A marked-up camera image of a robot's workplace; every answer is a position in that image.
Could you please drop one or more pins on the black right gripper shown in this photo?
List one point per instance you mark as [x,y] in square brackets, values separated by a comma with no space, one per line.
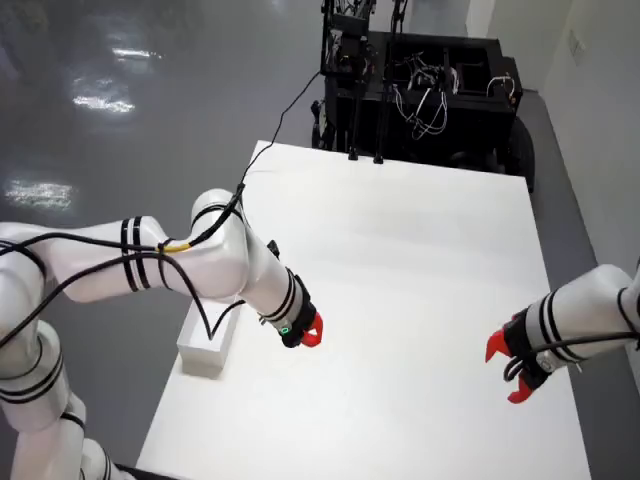
[520,340]

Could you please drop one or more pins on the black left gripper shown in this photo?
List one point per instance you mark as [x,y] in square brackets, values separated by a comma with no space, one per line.
[300,320]

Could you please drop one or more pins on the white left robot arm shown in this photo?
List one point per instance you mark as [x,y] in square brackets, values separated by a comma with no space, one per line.
[225,260]

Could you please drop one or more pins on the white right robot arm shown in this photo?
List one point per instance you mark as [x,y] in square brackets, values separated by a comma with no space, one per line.
[590,310]

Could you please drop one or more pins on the white cardboard bin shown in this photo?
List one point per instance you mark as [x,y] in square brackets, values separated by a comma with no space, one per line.
[205,362]

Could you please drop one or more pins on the black stand pole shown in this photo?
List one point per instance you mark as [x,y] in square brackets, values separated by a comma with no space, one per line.
[382,120]
[355,125]

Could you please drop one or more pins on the black equipment cart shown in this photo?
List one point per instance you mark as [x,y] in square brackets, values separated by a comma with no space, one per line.
[475,125]

